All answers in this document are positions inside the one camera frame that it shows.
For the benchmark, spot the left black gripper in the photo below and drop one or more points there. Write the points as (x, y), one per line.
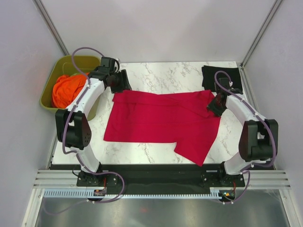
(124, 84)

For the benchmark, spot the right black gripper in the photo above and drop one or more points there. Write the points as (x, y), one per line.
(211, 107)

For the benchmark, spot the magenta red t shirt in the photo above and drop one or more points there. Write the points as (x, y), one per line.
(180, 118)

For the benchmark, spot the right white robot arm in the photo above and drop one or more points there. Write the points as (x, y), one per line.
(258, 141)

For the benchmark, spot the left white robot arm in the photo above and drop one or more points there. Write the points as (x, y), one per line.
(72, 125)

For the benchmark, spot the orange t shirt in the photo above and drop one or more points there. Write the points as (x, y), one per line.
(66, 89)

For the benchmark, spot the olive green plastic bin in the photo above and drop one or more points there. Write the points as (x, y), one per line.
(64, 66)

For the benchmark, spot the right aluminium frame post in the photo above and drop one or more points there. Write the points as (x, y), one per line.
(265, 25)

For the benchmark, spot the aluminium frame post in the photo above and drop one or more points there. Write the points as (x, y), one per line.
(51, 26)
(265, 25)

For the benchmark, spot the white slotted cable duct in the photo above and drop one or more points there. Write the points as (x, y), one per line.
(142, 192)

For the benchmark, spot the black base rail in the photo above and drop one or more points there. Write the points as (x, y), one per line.
(121, 177)

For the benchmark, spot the left aluminium frame post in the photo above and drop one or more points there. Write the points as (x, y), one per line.
(51, 26)

